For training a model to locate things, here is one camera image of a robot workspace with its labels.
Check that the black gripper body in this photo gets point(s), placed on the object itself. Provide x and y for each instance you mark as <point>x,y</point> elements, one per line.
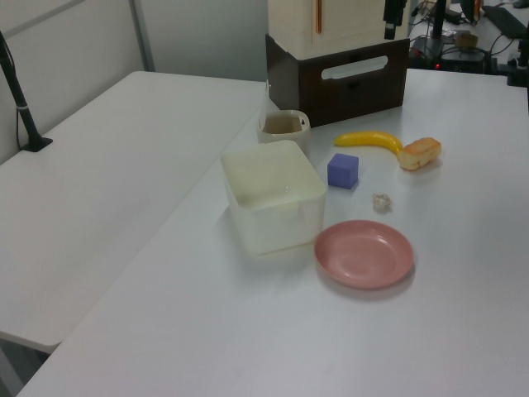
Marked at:
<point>394,11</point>

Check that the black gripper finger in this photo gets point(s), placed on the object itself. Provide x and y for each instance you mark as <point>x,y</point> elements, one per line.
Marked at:
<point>390,31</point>

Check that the small white lidded trash can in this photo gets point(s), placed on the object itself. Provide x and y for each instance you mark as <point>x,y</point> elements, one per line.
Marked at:
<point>289,138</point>

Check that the black monitor stand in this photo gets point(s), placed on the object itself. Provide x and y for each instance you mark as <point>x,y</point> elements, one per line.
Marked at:
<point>437,25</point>

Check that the cream toy fridge cabinet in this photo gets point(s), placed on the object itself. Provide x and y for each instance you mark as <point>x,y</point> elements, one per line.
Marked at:
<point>343,25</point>

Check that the dark brown drawer cabinet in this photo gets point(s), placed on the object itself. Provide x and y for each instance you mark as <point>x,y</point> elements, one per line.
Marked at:
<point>351,93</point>

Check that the small cardboard box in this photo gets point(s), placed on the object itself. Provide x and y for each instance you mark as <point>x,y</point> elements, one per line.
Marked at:
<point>465,40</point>

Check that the black device with red light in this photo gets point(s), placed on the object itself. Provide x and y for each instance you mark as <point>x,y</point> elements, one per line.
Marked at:
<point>460,62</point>

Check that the yellow toy banana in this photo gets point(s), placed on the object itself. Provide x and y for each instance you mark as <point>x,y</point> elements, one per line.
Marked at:
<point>372,138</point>

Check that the black keyboard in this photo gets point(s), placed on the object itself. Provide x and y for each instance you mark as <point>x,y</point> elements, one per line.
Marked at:
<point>506,18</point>

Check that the orange toy bread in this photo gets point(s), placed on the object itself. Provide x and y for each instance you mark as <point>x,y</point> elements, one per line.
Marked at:
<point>419,154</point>

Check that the black table clamp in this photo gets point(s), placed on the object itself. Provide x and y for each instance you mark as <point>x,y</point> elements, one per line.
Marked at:
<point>518,66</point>

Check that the purple cube block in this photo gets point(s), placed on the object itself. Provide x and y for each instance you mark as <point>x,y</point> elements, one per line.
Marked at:
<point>342,171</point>

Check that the crumpled white paper ball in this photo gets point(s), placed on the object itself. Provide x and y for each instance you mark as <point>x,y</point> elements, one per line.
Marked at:
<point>381,202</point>

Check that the cream plastic storage box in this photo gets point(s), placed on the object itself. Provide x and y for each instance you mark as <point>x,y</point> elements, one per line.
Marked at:
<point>273,194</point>

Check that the pink plastic plate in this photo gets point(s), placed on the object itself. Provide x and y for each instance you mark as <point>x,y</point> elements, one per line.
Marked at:
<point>363,253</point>

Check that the grey metal partition post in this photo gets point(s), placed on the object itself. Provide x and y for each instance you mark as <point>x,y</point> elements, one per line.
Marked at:
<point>142,35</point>

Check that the black camera stand pole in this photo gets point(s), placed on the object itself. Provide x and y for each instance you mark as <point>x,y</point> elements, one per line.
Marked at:
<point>20,103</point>

